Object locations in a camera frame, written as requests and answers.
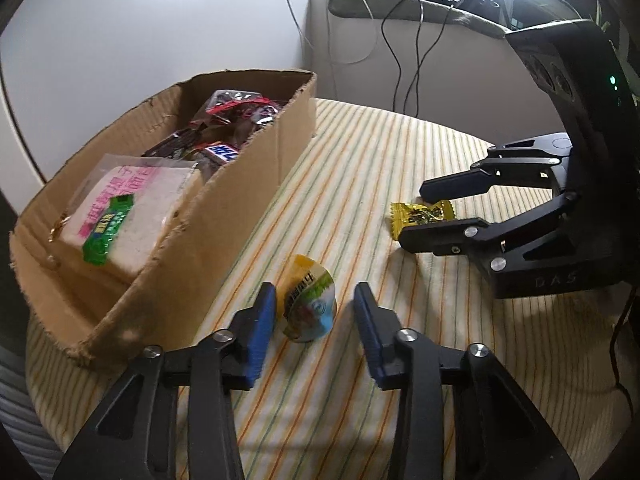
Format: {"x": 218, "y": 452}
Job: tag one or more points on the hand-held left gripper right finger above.
{"x": 367, "y": 330}

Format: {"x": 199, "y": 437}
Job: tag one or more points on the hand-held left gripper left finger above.
{"x": 262, "y": 320}

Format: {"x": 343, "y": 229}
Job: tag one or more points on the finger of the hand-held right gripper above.
{"x": 450, "y": 187}
{"x": 435, "y": 240}

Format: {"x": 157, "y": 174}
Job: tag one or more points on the yellow candy packet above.
{"x": 422, "y": 215}

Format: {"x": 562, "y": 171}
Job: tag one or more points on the yellow jelly cup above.
{"x": 307, "y": 305}

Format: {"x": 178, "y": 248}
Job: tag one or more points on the cardboard box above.
{"x": 200, "y": 240}

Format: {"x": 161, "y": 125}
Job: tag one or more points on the white pink bread packet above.
{"x": 145, "y": 210}

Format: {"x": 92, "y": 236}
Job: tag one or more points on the green candy packet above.
{"x": 107, "y": 230}

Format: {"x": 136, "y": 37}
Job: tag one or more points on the dark brown chocolate bar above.
{"x": 172, "y": 146}

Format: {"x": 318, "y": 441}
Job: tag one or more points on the red snack packet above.
{"x": 235, "y": 107}

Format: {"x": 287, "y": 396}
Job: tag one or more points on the grey windowsill cushion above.
{"x": 425, "y": 12}

